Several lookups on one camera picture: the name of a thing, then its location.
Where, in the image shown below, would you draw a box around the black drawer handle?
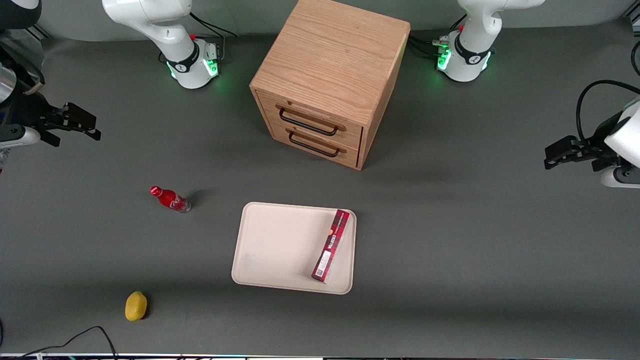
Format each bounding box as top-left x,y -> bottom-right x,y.
278,107 -> 339,137
288,130 -> 341,158

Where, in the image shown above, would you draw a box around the black base cables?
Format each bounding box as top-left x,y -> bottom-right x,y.
407,15 -> 468,58
189,12 -> 239,63

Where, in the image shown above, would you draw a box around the black right base cables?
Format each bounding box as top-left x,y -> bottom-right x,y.
189,12 -> 239,63

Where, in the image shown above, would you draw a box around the beige rectangular tray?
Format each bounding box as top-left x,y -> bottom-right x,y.
231,201 -> 358,295

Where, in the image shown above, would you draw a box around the wooden drawer cabinet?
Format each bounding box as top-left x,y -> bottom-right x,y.
249,0 -> 412,171

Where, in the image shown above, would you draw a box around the black left base cables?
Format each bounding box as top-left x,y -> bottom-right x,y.
407,15 -> 468,58

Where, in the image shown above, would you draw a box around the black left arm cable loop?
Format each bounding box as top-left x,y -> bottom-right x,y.
575,79 -> 640,144

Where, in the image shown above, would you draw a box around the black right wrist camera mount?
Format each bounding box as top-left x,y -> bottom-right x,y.
36,102 -> 102,142

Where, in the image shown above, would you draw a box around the wooden drawer front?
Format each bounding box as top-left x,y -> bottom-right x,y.
256,91 -> 364,151
270,122 -> 361,169

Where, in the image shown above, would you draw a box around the thin black table cable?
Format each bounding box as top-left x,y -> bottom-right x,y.
0,326 -> 119,360

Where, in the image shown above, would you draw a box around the red coke bottle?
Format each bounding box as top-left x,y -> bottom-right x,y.
149,185 -> 192,214

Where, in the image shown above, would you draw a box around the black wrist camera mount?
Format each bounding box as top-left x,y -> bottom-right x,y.
544,135 -> 608,171
36,102 -> 102,142

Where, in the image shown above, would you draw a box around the long red snack box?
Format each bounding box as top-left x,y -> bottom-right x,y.
311,209 -> 351,284

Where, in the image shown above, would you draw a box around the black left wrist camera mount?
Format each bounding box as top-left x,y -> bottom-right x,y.
544,135 -> 608,171

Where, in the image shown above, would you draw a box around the yellow lemon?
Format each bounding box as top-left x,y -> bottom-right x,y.
124,291 -> 148,322

